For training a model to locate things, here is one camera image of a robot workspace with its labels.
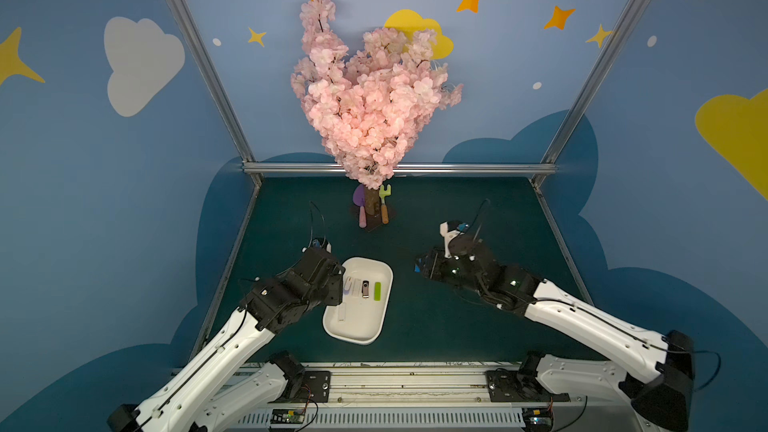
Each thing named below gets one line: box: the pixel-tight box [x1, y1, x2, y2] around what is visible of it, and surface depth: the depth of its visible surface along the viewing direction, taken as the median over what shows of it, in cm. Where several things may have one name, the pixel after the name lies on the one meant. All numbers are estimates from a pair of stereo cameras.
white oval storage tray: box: [322, 257, 394, 346], surface depth 91 cm
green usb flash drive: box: [373, 282, 383, 302], surface depth 92 cm
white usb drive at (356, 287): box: [352, 278, 362, 297], surface depth 93 cm
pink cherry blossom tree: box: [291, 0, 463, 214], surface depth 66 cm
